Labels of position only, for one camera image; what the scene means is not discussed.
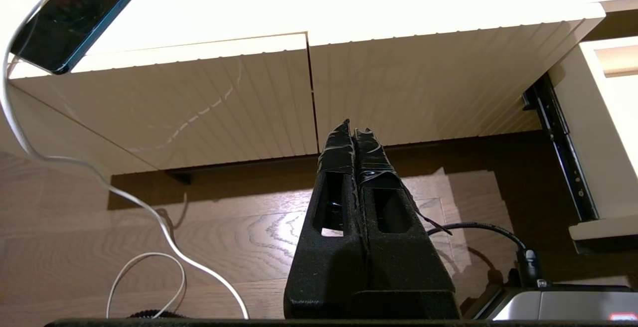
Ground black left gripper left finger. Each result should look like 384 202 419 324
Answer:
283 119 369 319

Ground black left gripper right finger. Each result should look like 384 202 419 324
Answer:
353 128 462 319

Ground cream drawer with dark handle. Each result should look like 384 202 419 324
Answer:
548 35 638 254

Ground cream ribbed cabinet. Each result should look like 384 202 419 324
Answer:
0 0 638 210

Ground wide cream ribbed cabinet door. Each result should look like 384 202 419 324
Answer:
307 15 608 148

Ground narrow cream ribbed cabinet door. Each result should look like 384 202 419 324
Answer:
10 33 319 173

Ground black smartphone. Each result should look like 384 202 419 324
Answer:
10 0 150 75

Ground black robot camera cable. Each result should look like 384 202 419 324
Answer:
428 222 546 288

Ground silver grey wrist camera box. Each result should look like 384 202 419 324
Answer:
461 282 638 321

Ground black drawer slide rail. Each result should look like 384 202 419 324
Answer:
522 73 599 222

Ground white charging cable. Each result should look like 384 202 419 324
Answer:
0 0 249 319

